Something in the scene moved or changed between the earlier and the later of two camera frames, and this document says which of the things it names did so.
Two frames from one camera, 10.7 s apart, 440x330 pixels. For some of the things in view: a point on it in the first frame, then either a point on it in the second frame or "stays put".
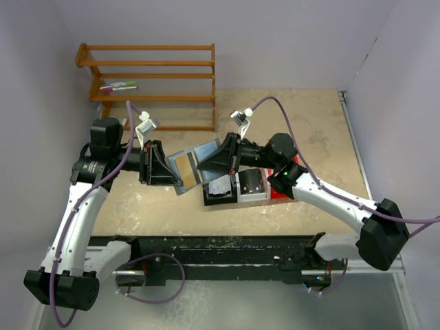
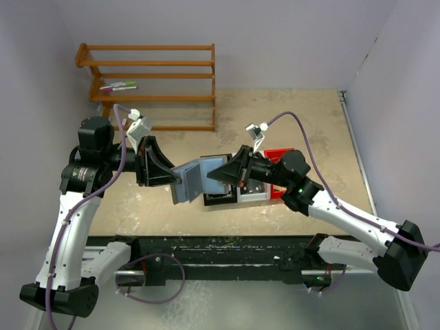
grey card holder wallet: x=206 y=176 -> x=195 y=182
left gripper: x=147 y=162 stays put
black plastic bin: x=230 y=197 stays put
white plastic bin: x=253 y=197 stays put
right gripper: x=234 y=153 -> x=245 y=168
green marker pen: x=126 y=83 stays put
